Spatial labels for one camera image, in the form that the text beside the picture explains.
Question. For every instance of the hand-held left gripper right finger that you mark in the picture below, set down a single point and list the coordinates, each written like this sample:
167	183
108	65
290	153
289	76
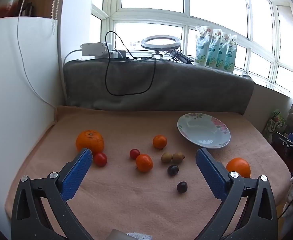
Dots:
211	176

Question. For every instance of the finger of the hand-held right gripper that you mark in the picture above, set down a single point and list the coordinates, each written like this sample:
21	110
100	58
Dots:
279	140

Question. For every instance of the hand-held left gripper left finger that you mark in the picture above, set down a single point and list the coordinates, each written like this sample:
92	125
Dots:
78	173

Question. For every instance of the smooth orange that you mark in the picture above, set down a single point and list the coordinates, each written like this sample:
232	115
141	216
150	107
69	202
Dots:
238	167

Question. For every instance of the large blemished orange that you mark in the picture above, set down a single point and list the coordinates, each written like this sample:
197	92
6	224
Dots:
90	141

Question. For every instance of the floral white plate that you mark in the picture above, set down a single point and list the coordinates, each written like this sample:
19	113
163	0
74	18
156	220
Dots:
203	131

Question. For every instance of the brown kiwi berry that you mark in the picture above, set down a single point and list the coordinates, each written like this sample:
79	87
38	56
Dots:
178	157
166	157

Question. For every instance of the cherry tomato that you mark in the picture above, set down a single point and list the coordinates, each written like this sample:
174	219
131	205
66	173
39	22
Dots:
134	154
100	159

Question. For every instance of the small mandarin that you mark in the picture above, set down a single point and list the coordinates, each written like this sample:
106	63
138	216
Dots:
144	163
159	141

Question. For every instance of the green printed packet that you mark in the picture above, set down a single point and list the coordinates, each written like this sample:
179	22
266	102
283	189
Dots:
274	126

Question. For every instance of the dark purple grape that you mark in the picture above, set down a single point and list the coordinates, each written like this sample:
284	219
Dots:
182	187
173	170

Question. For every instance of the peach blanket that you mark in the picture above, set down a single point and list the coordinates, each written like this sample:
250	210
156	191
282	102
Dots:
136	205

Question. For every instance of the grey blanket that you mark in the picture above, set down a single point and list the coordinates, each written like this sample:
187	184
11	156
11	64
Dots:
186	87

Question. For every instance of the floral refill pouch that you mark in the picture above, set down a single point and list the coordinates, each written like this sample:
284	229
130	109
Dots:
231	58
222	57
213	52
201	47

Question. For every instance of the white side table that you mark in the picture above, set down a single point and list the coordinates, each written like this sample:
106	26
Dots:
11	80

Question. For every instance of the black phone holder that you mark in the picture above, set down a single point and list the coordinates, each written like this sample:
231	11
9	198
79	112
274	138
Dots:
184	58

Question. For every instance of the white power adapter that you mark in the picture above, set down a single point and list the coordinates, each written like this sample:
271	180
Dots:
93	48

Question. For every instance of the black striped object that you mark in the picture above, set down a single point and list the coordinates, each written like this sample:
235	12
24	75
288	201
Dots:
27	10

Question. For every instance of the white window frame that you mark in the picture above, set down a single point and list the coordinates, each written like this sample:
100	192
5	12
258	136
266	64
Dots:
149	17

